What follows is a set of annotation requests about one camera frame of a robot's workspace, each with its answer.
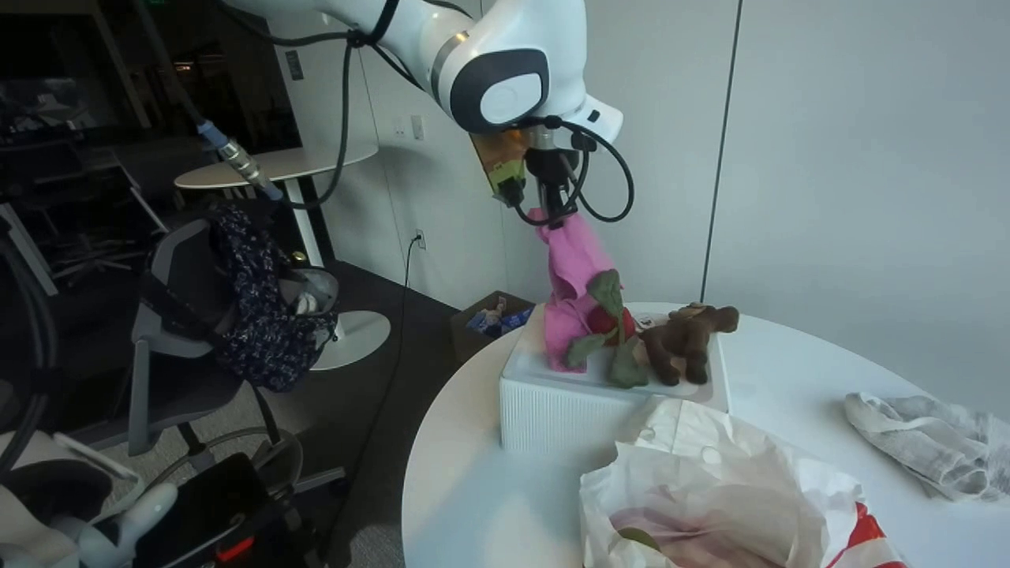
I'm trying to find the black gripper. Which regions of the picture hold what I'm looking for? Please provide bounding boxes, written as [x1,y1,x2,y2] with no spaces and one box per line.
[522,124,595,229]

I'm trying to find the red strawberry toy green leaves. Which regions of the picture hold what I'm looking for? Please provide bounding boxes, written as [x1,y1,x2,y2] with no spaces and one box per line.
[561,266,658,392]

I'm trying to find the brown plush animal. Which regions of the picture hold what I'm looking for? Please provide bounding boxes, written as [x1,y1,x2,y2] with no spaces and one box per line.
[640,300,742,388]

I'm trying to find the white foam container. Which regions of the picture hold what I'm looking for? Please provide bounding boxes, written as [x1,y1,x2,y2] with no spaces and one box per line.
[496,303,734,461]

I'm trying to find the white plastic bag red print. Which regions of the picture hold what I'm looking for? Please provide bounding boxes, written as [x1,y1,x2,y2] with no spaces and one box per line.
[578,399,910,568]

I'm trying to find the colourful flat box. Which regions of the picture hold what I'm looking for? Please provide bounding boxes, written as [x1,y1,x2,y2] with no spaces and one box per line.
[451,290,534,343]

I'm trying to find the round white side table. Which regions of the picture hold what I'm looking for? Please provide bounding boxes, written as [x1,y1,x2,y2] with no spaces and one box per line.
[170,142,395,376]

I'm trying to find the dark floral garment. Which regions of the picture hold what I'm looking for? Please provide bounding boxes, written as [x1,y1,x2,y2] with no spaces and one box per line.
[205,201,332,392]

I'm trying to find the clear wrapped package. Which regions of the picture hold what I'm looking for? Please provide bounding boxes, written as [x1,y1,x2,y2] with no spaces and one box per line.
[838,388,1010,503]

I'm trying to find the grey office chair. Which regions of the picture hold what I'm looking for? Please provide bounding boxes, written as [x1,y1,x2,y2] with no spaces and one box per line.
[128,214,351,457]

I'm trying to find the black case with red latch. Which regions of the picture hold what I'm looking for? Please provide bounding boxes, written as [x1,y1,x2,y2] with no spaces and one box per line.
[137,451,309,568]

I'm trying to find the dark cluttered shelf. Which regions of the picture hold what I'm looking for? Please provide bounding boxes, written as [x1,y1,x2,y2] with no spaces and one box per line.
[0,27,251,319]

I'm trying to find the white rounded floor device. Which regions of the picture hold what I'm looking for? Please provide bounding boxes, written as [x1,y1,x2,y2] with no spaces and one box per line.
[0,427,177,568]

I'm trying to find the black looped camera cable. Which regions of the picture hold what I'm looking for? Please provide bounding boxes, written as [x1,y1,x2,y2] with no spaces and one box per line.
[514,114,640,229]

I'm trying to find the black cable with blue connector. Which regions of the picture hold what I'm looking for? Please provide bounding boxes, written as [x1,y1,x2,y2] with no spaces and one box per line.
[131,0,423,208]

